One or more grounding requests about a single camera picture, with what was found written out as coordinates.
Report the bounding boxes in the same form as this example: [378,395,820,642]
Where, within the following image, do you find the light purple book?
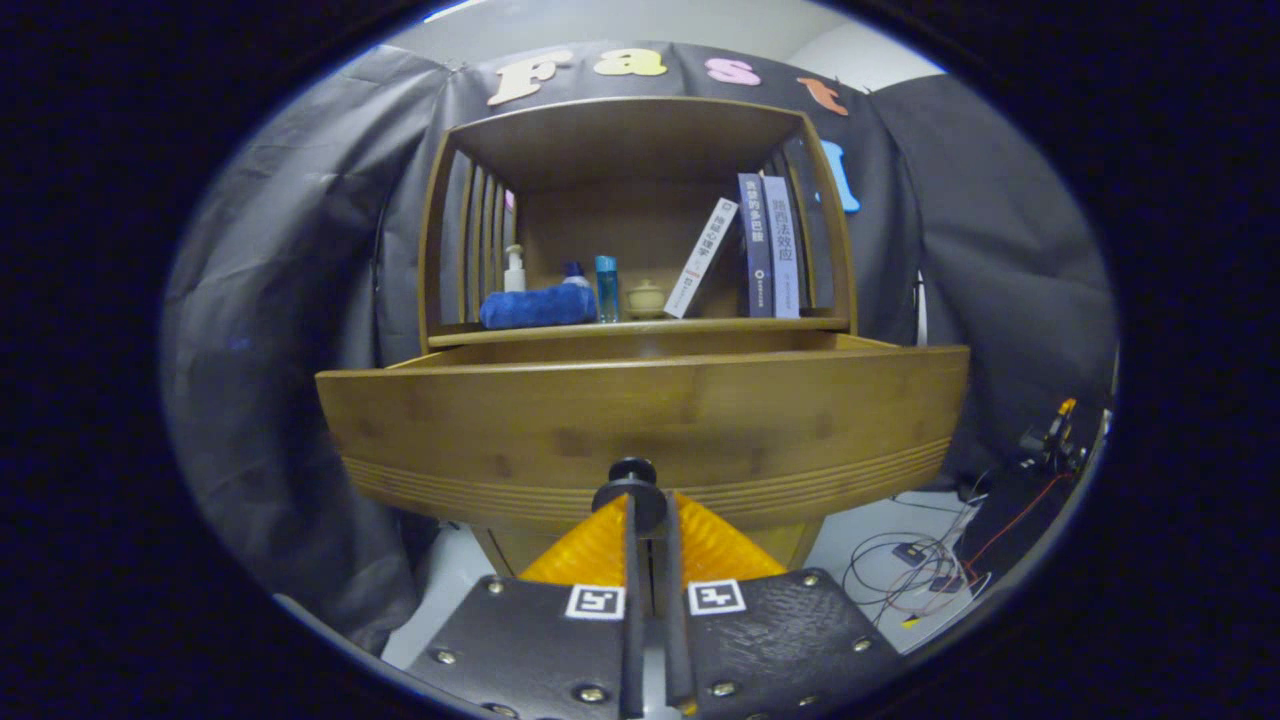
[762,176,802,320]

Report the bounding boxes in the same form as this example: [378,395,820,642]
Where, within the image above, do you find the dark blue book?
[738,173,775,319]

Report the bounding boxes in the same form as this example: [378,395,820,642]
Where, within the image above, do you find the blue rolled towel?
[479,284,599,330]

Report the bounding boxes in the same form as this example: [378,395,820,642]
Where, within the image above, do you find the black and orange device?
[1018,398,1089,476]

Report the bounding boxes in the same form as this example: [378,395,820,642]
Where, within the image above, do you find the bundle of floor cables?
[842,490,993,629]

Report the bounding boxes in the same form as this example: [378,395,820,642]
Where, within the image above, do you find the wooden countertop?
[428,315,851,348]

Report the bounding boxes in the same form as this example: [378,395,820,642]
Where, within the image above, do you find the wooden drawer with black knob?
[316,333,971,536]

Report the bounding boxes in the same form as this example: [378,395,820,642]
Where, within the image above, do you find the white book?
[664,197,740,320]

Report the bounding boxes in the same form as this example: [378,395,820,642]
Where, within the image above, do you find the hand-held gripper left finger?
[405,493,649,720]

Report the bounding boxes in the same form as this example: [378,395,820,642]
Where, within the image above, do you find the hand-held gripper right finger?
[660,492,909,719]

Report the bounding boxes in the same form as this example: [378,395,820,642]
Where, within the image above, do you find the wooden cabinet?
[418,96,859,581]

